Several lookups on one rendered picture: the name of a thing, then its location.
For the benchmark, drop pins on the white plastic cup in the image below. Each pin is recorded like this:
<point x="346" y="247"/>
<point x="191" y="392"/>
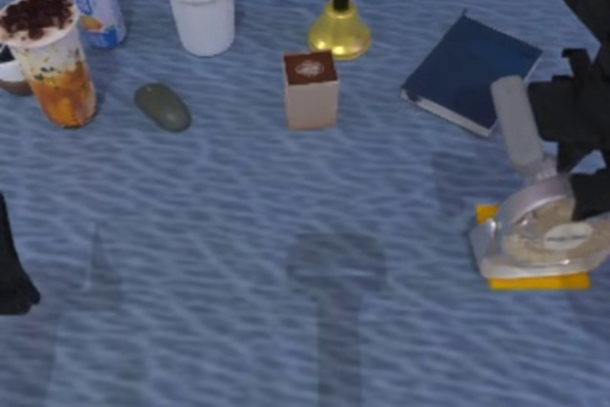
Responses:
<point x="200" y="6"/>

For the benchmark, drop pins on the blue and white can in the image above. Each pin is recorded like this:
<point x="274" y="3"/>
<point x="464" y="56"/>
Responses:
<point x="95" y="2"/>

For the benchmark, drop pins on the bubble tea cup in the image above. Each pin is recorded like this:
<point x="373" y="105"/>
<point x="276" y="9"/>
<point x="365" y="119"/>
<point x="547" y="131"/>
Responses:
<point x="52" y="64"/>

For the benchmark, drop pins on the blue hardcover book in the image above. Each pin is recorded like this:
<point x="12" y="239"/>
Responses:
<point x="469" y="73"/>

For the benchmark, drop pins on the pink box with brown top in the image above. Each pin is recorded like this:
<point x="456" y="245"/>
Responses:
<point x="311" y="92"/>

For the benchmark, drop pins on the grey computer mouse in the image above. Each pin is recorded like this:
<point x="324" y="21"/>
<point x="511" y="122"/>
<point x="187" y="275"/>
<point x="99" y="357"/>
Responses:
<point x="162" y="107"/>

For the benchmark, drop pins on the yellow flat block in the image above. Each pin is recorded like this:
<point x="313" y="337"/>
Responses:
<point x="538" y="282"/>

